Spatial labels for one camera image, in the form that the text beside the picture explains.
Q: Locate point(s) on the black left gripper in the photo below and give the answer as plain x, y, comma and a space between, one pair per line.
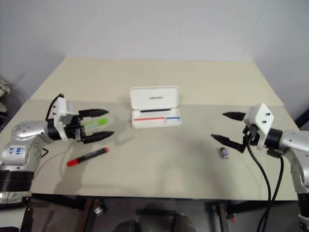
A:
72, 129

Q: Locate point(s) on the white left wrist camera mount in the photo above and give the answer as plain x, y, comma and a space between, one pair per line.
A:
60, 113

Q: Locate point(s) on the dark rounded shape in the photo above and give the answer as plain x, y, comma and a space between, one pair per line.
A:
126, 226
184, 222

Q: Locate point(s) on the red marker pen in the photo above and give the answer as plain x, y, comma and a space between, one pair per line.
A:
87, 157

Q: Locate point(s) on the pale clutter pile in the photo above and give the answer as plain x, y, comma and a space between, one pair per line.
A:
3, 91

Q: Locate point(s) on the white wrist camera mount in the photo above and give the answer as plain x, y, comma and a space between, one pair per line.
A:
262, 116
60, 113

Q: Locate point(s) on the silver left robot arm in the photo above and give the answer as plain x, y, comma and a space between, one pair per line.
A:
29, 131

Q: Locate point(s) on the small metal bracket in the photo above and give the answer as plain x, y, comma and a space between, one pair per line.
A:
98, 210

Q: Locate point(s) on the dark object at wall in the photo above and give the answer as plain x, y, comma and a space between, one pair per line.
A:
303, 118

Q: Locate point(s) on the small purple grey eraser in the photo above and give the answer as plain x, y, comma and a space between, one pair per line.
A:
224, 152

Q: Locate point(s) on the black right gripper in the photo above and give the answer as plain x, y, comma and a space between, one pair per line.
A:
252, 135

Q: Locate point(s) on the red and blue pencil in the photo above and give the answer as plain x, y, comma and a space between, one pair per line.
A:
149, 119

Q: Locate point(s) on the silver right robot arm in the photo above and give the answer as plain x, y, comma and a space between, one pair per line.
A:
294, 142

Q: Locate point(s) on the green highlighter with clear cap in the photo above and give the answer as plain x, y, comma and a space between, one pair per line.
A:
95, 122

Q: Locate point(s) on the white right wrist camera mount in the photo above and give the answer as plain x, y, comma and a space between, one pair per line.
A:
262, 116

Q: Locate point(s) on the black pen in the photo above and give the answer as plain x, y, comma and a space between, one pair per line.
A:
155, 110

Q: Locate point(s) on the white rectangular plastic case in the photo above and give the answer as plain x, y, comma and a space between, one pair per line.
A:
154, 97

